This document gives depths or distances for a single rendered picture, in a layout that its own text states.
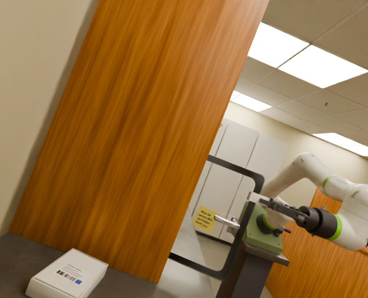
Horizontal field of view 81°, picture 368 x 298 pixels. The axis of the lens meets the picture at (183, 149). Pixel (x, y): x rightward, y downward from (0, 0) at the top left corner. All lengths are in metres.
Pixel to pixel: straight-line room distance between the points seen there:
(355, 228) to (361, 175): 5.10
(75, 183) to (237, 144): 3.54
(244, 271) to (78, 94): 1.48
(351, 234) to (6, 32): 1.08
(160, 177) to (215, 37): 0.48
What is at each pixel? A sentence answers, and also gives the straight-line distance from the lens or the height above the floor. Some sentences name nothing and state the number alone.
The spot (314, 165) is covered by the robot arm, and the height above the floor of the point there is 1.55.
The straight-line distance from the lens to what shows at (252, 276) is 1.77.
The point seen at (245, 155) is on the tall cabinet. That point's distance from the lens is 4.12.
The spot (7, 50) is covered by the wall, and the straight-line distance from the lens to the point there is 0.62.
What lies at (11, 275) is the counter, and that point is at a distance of 0.72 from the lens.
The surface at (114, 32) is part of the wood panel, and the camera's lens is 0.78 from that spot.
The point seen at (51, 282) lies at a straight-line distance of 0.65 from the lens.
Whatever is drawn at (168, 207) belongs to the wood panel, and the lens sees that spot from 0.71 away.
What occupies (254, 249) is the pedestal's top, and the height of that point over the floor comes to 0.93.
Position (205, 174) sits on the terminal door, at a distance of 0.77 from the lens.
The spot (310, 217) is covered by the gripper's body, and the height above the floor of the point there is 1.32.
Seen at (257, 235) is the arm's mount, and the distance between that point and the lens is 1.68.
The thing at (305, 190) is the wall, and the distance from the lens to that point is 5.28.
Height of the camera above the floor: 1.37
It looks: level
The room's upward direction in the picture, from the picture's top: 21 degrees clockwise
